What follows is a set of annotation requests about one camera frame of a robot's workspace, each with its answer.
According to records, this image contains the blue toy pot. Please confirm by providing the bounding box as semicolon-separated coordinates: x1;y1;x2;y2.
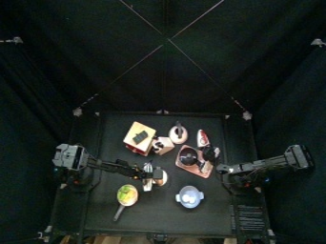
176;185;206;210

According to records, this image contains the toy frying pan grey handle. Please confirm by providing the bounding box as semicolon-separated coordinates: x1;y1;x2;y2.
112;183;141;223

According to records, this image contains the yellow toy food piece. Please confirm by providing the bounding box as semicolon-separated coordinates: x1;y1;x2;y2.
125;189;138;203

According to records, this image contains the white text label sticker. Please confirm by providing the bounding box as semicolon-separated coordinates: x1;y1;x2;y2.
236;204;268;236

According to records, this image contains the black toy pot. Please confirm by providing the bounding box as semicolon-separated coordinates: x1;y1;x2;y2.
178;148;201;167

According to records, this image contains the pink toy stove tray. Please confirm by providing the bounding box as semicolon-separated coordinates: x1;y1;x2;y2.
176;144;216;179

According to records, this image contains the red white toy iron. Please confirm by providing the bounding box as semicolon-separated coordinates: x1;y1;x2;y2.
196;129;212;149

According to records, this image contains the wooden cube with letter S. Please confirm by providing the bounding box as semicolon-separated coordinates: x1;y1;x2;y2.
150;135;177;156

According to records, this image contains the small black block toy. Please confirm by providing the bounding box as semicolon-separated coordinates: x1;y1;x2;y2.
132;130;150;145

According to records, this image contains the green toy food piece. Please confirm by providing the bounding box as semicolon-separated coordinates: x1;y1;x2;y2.
118;186;130;202

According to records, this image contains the red white arm cable bundle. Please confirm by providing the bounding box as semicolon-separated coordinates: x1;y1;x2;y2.
237;167;273;189

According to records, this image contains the thin white diagonal cord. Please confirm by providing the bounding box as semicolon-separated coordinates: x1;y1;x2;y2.
118;0;250;112
77;0;226;110

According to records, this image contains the silver toy utensil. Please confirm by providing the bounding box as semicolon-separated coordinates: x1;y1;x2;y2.
142;161;156;193

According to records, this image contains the small white plate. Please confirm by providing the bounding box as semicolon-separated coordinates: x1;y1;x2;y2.
150;169;170;188

